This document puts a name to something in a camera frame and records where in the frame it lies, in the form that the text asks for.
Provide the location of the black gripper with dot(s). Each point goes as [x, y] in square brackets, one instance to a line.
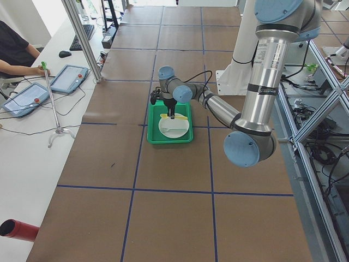
[170, 103]

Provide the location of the yellow plastic spoon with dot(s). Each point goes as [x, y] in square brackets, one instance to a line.
[181, 117]

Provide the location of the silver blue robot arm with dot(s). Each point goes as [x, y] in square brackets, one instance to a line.
[266, 31]

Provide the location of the white round plate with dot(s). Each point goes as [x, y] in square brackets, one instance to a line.
[173, 127]

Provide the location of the translucent plastic fork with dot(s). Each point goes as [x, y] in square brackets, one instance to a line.
[173, 129]

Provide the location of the green plastic tray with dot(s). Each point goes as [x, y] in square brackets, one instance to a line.
[158, 134]

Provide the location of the blue teach pendant far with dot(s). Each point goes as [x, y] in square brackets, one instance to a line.
[69, 79]

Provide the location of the blue teach pendant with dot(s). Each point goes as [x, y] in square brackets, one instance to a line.
[69, 79]
[26, 100]

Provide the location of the black computer mouse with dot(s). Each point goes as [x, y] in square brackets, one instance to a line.
[64, 54]

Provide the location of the metal stand with green clip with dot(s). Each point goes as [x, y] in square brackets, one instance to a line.
[59, 130]

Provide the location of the blue teach pendant near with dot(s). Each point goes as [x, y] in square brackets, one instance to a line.
[26, 100]

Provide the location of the person in black shirt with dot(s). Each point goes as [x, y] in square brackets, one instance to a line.
[17, 55]

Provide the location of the red cylinder tube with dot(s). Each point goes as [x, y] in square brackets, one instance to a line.
[19, 230]

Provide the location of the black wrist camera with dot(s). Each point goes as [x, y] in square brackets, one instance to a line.
[155, 95]

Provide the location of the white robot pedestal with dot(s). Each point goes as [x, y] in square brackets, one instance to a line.
[233, 81]

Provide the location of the aluminium frame rail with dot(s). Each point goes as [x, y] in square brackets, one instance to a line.
[73, 16]

